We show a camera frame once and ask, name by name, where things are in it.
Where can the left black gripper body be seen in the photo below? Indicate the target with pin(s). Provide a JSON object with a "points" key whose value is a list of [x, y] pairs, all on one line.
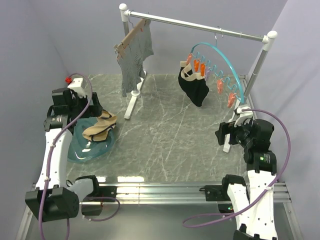
{"points": [[79, 105]]}

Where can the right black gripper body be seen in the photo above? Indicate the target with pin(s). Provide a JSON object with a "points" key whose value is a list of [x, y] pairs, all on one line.
{"points": [[240, 134]]}

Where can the beige underwear blue trim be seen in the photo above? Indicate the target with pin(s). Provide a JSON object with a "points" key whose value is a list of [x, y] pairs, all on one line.
{"points": [[99, 131]]}

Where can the salmon clothespin end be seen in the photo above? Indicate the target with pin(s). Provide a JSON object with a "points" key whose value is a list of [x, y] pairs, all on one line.
{"points": [[231, 99]]}

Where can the teal clip hanger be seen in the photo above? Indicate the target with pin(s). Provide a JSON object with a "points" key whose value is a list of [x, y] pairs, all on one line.
{"points": [[230, 78]]}

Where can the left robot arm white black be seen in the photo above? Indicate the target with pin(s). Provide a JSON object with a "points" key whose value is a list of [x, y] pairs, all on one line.
{"points": [[52, 199]]}

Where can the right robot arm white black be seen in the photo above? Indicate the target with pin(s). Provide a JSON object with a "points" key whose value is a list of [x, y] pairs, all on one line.
{"points": [[255, 200]]}

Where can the black underwear beige waistband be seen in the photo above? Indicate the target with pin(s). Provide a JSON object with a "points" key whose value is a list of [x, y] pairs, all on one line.
{"points": [[192, 83]]}

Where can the wooden clothes hanger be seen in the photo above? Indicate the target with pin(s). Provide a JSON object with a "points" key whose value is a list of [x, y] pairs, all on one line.
{"points": [[137, 29]]}

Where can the teal plastic basin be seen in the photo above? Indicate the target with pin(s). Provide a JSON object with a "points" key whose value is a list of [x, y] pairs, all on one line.
{"points": [[82, 150]]}

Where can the salmon clothespin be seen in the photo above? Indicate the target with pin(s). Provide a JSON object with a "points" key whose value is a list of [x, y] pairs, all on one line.
{"points": [[189, 58], [220, 86]]}

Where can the grey striped garment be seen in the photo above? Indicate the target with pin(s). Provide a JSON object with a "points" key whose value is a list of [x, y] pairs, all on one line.
{"points": [[131, 64]]}

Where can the purple clothespin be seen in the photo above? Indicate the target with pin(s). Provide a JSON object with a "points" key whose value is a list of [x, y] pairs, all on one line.
{"points": [[207, 73]]}

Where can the orange clothespin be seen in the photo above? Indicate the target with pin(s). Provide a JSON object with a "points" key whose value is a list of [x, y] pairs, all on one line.
{"points": [[199, 67]]}

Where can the silver white clothes rack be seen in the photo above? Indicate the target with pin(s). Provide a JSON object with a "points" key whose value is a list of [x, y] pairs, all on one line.
{"points": [[267, 40]]}

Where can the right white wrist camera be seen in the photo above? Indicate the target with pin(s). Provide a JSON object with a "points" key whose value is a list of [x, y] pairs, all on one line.
{"points": [[243, 113]]}

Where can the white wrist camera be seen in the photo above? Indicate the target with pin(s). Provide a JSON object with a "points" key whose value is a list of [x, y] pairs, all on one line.
{"points": [[77, 85], [243, 113]]}

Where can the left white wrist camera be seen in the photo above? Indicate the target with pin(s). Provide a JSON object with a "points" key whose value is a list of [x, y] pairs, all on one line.
{"points": [[77, 85]]}

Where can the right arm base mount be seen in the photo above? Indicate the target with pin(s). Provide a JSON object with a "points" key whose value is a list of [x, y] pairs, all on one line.
{"points": [[215, 193]]}

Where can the aluminium mounting rail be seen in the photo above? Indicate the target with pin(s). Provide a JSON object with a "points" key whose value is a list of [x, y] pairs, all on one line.
{"points": [[146, 211]]}

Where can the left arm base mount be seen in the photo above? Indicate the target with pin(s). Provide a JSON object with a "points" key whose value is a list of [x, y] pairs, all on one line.
{"points": [[100, 193]]}

